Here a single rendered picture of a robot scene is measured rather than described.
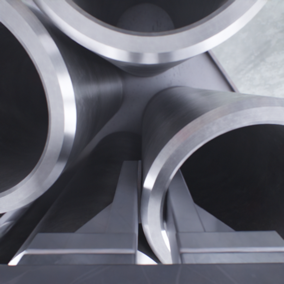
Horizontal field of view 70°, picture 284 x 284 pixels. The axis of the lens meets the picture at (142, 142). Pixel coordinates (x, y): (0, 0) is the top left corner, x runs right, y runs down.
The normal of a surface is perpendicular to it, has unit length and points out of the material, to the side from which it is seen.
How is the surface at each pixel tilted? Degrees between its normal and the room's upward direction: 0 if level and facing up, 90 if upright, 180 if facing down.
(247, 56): 0
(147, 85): 0
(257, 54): 0
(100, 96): 90
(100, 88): 90
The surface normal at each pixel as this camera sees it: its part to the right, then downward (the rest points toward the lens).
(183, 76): 0.00, 0.28
